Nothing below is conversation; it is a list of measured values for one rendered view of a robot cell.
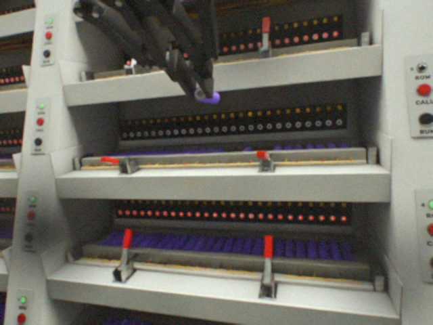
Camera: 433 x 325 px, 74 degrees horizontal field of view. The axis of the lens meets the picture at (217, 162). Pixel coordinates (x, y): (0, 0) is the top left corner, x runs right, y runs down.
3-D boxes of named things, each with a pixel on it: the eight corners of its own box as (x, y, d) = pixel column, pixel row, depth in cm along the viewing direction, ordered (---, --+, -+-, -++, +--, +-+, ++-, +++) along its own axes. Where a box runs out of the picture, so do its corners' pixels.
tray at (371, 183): (390, 202, 42) (393, 138, 40) (59, 198, 59) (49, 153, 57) (362, 168, 61) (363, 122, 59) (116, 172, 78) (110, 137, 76)
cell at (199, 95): (212, 105, 45) (197, 103, 38) (206, 96, 45) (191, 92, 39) (221, 99, 44) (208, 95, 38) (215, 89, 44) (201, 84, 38)
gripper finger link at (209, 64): (190, 42, 31) (217, 38, 30) (205, 68, 36) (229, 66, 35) (189, 53, 31) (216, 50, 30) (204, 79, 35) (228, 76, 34)
